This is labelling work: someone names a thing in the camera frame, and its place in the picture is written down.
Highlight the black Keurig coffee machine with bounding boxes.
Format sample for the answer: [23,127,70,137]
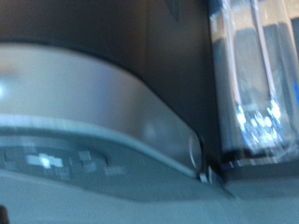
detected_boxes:
[0,0,299,224]

